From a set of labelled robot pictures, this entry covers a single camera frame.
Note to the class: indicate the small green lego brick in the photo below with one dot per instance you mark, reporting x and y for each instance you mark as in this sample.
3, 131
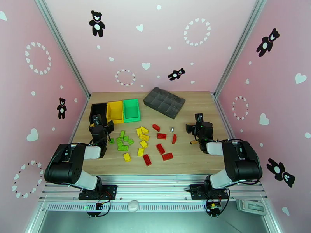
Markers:
111, 141

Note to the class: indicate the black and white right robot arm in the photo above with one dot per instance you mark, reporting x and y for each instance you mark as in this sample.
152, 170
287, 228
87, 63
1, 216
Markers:
240, 164

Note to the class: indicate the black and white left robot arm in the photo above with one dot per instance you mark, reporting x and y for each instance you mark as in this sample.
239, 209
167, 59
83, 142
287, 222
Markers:
63, 166

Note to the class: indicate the black plastic bin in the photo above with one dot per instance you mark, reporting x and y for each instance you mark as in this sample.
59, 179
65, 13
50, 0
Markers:
97, 108

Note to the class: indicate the yellow-tipped black connector plug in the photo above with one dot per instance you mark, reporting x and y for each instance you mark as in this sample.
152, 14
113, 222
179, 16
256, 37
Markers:
193, 142

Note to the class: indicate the yellow plastic bin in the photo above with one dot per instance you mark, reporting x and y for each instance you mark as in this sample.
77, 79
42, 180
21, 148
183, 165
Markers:
115, 111

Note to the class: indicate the green plastic bin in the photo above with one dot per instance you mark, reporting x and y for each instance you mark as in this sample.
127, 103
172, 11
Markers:
131, 111

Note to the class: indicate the dark grey compartment organizer tray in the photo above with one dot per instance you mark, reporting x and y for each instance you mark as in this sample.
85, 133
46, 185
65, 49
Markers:
162, 101

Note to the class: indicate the small black circuit board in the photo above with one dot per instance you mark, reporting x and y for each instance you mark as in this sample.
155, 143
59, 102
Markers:
99, 206

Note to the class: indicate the aluminium extrusion platform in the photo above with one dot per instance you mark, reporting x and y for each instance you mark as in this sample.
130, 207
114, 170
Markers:
155, 188

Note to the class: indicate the circuit board with yellow connector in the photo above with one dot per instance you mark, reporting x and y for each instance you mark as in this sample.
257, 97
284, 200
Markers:
213, 207

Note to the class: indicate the white oval puck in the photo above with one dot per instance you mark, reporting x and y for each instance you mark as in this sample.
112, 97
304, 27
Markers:
133, 206

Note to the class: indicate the perforated metal strip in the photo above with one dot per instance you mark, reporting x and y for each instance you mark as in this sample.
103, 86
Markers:
170, 207

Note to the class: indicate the grey plastic clip holder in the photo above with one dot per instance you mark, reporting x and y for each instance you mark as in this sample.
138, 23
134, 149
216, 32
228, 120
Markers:
250, 207

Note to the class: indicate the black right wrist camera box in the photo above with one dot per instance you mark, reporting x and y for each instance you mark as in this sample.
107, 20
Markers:
189, 128

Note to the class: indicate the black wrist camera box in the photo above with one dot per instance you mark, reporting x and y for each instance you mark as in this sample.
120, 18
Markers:
110, 126
189, 128

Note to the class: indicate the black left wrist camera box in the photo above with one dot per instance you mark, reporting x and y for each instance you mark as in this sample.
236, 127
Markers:
110, 126

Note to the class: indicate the aluminium side rail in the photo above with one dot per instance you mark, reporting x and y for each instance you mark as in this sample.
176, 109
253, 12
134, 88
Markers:
223, 118
81, 114

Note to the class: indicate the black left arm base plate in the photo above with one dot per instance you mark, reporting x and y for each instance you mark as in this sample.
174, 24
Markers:
110, 189

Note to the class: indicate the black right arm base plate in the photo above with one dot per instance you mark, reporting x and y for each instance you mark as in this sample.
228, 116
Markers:
195, 191

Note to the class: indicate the aluminium corner post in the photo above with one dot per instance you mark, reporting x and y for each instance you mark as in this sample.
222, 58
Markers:
63, 45
239, 45

